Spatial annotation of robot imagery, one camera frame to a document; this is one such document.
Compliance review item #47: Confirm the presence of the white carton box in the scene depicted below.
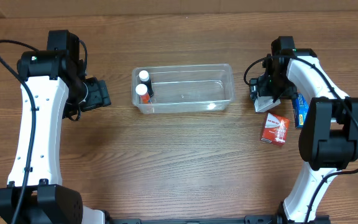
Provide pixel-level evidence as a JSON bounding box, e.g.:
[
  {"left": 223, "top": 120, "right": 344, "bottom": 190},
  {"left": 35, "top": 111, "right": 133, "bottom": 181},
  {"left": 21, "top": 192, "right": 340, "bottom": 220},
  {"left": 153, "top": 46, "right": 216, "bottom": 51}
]
[{"left": 254, "top": 96, "right": 281, "bottom": 113}]

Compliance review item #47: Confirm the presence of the orange bottle white cap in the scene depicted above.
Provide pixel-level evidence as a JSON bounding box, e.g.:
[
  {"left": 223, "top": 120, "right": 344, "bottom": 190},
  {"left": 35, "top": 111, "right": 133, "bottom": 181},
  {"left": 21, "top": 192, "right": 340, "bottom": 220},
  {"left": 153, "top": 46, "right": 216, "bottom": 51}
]
[{"left": 135, "top": 83, "right": 151, "bottom": 104}]

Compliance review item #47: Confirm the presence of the red and white box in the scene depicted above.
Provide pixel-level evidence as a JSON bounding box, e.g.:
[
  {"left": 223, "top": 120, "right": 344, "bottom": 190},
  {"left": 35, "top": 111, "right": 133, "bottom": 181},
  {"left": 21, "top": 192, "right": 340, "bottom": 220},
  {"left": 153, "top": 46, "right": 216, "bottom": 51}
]
[{"left": 260, "top": 113, "right": 290, "bottom": 146}]

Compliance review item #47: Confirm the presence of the blue box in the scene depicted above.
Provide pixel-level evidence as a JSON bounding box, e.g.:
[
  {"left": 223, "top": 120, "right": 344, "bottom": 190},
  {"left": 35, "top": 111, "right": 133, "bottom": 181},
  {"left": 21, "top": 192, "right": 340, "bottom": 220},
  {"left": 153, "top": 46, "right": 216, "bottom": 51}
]
[{"left": 291, "top": 93, "right": 309, "bottom": 128}]

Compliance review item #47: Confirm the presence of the black bottle white cap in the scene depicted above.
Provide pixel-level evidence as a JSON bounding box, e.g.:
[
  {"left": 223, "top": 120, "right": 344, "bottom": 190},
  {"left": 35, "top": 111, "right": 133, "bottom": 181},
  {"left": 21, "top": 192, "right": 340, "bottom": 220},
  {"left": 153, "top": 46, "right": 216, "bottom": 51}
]
[{"left": 139, "top": 70, "right": 154, "bottom": 97}]

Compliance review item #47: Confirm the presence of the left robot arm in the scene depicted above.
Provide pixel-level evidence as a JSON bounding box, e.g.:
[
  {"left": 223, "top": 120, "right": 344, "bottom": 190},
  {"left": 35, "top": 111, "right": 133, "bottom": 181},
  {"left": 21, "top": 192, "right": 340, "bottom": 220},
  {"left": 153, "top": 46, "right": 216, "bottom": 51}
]
[{"left": 0, "top": 30, "right": 111, "bottom": 223}]

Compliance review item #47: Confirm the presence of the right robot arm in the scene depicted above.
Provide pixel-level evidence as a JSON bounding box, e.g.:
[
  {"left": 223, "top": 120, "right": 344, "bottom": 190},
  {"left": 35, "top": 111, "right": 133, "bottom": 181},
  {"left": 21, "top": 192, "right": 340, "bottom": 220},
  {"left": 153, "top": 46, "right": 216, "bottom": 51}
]
[{"left": 244, "top": 36, "right": 358, "bottom": 223}]

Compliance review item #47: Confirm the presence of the clear plastic container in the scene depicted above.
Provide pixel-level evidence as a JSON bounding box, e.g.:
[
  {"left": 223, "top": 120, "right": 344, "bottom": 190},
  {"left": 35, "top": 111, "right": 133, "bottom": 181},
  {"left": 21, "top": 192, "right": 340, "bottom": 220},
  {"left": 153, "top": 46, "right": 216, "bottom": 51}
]
[{"left": 132, "top": 63, "right": 235, "bottom": 114}]

